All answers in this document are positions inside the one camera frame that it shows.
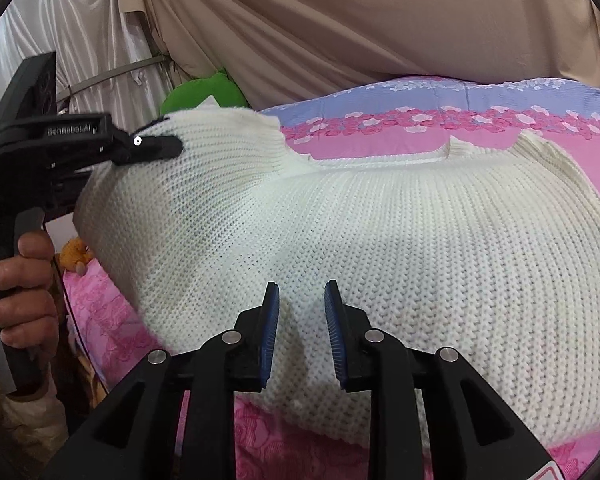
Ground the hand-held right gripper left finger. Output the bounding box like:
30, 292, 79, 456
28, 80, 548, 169
40, 281, 281, 480

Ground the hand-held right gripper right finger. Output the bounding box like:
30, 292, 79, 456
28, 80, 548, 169
323, 279, 555, 480

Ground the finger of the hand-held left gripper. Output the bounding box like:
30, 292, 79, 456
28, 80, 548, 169
111, 131, 184, 167

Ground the white red navy knit sweater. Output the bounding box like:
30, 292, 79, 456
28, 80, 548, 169
72, 95, 600, 447

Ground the person's left hand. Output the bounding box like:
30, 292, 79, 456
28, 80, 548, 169
0, 229, 59, 349

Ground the green round cushion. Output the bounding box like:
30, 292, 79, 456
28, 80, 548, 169
159, 67, 251, 117

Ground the orange plush toy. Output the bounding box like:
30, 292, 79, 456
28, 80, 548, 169
59, 237, 95, 277

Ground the white satin curtain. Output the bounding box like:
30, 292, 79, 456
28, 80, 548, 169
0, 0, 178, 128

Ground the pink floral bed sheet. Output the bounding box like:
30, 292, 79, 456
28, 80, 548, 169
60, 75, 600, 480

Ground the beige draped curtain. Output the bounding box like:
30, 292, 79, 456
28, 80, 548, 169
119, 0, 600, 111

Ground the grey curtain strap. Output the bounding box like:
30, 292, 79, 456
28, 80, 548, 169
62, 56, 172, 97

